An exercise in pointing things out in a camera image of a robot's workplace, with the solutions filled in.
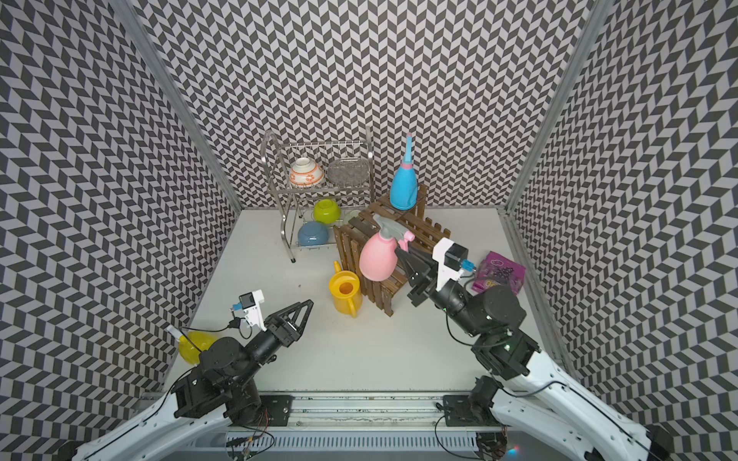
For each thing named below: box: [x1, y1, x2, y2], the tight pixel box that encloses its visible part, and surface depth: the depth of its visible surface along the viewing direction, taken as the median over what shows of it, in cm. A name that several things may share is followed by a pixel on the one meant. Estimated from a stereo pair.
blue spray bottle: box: [389, 132, 419, 211], surface depth 78 cm
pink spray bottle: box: [359, 213, 416, 282], surface depth 56 cm
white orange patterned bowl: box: [289, 156, 325, 189], surface depth 88 cm
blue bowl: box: [297, 220, 330, 247], surface depth 105 cm
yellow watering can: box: [328, 260, 363, 318], surface depth 86 cm
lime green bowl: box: [313, 198, 342, 224], surface depth 110 cm
